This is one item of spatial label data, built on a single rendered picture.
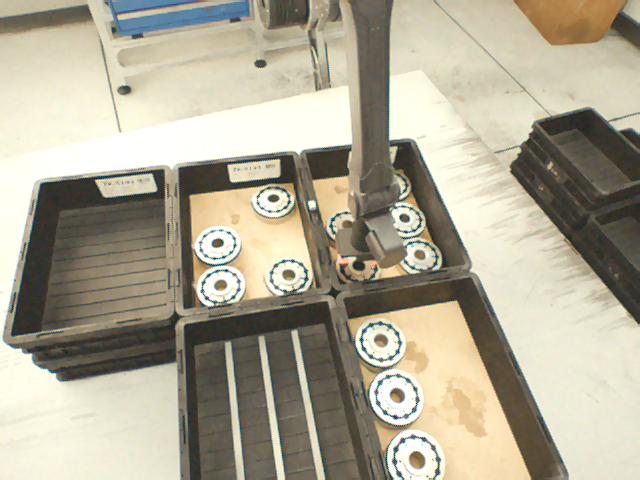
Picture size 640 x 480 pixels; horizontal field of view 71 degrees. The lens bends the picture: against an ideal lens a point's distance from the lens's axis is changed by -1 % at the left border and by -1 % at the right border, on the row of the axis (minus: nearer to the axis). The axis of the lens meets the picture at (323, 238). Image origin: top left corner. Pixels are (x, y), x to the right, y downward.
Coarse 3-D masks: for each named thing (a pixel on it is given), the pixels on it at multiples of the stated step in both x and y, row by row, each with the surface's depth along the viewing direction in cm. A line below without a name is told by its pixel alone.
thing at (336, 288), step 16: (400, 144) 113; (416, 144) 113; (304, 160) 108; (304, 176) 105; (432, 192) 104; (320, 224) 97; (448, 224) 99; (464, 256) 94; (432, 272) 92; (448, 272) 92; (336, 288) 88; (352, 288) 88
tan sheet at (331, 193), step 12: (312, 180) 117; (324, 180) 118; (336, 180) 118; (324, 192) 115; (336, 192) 116; (324, 204) 113; (336, 204) 113; (324, 216) 111; (336, 252) 105; (384, 276) 102
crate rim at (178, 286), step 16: (208, 160) 106; (224, 160) 106; (240, 160) 107; (176, 176) 103; (176, 192) 101; (304, 192) 102; (176, 208) 97; (176, 224) 95; (176, 240) 93; (320, 240) 95; (176, 256) 90; (320, 256) 93; (176, 272) 88; (176, 288) 86; (320, 288) 88; (176, 304) 84; (224, 304) 85; (240, 304) 85; (256, 304) 85
